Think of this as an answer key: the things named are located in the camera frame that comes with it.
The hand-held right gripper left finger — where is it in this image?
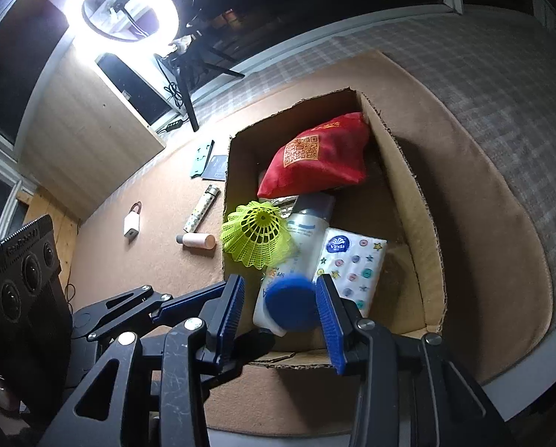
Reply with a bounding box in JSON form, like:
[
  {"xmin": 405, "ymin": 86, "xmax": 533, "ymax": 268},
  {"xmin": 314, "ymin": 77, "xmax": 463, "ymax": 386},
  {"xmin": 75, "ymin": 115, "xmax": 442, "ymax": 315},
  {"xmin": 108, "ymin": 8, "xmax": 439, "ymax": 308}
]
[{"xmin": 45, "ymin": 275, "xmax": 245, "ymax": 447}]

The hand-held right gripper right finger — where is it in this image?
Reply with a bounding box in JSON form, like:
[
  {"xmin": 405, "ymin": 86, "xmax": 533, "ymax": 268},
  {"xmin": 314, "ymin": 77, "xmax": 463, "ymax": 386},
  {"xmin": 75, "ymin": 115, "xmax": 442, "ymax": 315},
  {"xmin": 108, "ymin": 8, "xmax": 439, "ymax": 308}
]
[{"xmin": 316, "ymin": 275, "xmax": 516, "ymax": 447}]

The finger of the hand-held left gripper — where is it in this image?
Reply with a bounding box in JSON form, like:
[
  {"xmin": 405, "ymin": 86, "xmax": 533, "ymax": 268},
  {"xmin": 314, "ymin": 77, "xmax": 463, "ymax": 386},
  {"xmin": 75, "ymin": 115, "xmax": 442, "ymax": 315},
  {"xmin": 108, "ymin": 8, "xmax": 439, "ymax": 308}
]
[
  {"xmin": 88, "ymin": 283, "xmax": 227, "ymax": 342},
  {"xmin": 202, "ymin": 327, "xmax": 277, "ymax": 388}
]

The blue round container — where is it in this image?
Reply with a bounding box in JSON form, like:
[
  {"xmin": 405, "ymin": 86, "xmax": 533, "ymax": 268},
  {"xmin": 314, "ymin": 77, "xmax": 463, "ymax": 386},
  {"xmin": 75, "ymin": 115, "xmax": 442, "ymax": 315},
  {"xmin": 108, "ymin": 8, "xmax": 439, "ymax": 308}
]
[{"xmin": 264, "ymin": 275, "xmax": 317, "ymax": 333}]

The patterned tissue pack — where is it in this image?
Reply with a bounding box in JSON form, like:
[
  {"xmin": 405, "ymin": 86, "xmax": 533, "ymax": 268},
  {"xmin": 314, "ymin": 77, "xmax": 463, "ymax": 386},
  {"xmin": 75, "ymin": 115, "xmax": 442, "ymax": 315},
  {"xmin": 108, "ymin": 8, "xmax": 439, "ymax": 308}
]
[{"xmin": 312, "ymin": 228, "xmax": 388, "ymax": 318}]

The yellow shuttlecock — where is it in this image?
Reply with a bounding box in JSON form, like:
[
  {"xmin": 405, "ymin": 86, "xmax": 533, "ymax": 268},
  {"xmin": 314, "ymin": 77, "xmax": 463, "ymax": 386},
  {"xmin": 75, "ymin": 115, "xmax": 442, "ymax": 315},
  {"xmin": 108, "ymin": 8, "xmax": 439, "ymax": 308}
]
[{"xmin": 220, "ymin": 200, "xmax": 293, "ymax": 269}]

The white sunscreen bottle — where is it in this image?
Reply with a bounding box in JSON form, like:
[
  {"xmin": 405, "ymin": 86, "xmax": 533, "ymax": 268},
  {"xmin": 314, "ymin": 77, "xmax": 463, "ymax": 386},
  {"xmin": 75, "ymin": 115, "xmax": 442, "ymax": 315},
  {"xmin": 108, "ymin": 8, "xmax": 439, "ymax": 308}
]
[{"xmin": 253, "ymin": 194, "xmax": 337, "ymax": 337}]

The patterned lighter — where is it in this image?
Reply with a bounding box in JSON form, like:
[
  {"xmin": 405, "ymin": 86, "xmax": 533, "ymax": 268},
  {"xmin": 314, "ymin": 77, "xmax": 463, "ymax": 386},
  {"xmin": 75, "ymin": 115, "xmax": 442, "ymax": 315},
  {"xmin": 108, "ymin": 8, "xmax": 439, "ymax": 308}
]
[{"xmin": 183, "ymin": 185, "xmax": 221, "ymax": 234}]

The cardboard box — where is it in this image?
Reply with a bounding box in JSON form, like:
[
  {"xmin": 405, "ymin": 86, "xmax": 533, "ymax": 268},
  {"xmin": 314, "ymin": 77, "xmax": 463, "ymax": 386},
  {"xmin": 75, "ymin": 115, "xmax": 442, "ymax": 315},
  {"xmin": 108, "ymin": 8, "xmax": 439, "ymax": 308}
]
[{"xmin": 221, "ymin": 87, "xmax": 447, "ymax": 370}]

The dark card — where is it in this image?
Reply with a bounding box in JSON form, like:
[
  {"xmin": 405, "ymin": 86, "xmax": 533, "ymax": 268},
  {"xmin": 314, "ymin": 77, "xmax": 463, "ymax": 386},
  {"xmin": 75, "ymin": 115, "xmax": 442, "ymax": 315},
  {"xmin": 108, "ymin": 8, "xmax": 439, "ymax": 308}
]
[{"xmin": 202, "ymin": 154, "xmax": 229, "ymax": 182}]

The red cloth bag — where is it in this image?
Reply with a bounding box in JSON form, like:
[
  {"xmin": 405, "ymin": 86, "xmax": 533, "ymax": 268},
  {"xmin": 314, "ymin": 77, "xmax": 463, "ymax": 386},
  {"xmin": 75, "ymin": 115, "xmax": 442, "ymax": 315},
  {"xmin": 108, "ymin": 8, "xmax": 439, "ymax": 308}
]
[{"xmin": 258, "ymin": 112, "xmax": 371, "ymax": 199}]

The white charger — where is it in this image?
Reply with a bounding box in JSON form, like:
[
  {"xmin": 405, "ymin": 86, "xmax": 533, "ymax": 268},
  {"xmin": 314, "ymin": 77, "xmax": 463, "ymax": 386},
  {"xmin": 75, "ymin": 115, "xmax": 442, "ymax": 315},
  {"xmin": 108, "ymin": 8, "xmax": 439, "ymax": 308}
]
[{"xmin": 123, "ymin": 212, "xmax": 143, "ymax": 243}]

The wooden cabinet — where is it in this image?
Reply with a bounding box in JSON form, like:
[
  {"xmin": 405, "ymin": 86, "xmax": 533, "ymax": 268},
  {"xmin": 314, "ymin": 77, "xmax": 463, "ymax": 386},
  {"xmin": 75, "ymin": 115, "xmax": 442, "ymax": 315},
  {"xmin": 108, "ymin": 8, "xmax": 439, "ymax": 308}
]
[{"xmin": 16, "ymin": 55, "xmax": 168, "ymax": 218}]

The black tripod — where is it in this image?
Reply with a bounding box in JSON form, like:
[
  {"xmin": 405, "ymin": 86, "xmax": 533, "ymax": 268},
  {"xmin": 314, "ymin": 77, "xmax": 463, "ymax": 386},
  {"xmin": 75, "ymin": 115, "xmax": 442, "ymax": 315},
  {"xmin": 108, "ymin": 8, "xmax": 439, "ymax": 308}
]
[{"xmin": 154, "ymin": 37, "xmax": 246, "ymax": 132}]

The black flat panel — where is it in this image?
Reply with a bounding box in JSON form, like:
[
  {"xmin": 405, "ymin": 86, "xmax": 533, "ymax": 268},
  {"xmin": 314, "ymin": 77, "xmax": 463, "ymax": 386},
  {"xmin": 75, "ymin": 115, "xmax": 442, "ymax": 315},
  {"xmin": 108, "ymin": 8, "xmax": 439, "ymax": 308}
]
[{"xmin": 95, "ymin": 53, "xmax": 173, "ymax": 127}]

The checked sheet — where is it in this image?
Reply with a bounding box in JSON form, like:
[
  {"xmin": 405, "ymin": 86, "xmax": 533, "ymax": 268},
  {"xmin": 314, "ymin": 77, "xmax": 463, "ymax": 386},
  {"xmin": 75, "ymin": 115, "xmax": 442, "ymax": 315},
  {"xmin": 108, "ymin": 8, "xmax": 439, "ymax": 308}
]
[{"xmin": 156, "ymin": 6, "xmax": 556, "ymax": 329}]

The ring light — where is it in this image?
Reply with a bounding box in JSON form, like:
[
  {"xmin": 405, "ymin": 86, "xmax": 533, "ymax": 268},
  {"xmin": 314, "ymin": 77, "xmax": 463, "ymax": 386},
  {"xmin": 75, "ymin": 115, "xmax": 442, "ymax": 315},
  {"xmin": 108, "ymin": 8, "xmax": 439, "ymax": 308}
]
[{"xmin": 66, "ymin": 0, "xmax": 181, "ymax": 64}]

